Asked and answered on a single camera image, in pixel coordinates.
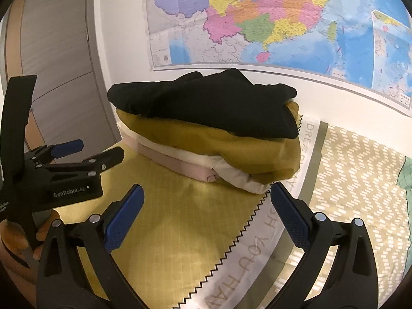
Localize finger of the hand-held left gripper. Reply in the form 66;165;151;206
39;146;125;181
27;139;84;168

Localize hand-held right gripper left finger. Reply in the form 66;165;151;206
36;183;145;309

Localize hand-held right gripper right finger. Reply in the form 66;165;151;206
271;181;379;309

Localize black coat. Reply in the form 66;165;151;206
107;67;300;140

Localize person's left hand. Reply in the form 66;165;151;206
0;220;49;269

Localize white folded garment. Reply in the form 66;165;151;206
116;121;272;194

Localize pink folded garment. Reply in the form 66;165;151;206
122;137;219;183

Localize mustard garment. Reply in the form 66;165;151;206
115;98;301;184

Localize grey door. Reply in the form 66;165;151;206
0;0;121;155

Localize colourful wall map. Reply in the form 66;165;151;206
144;0;412;118

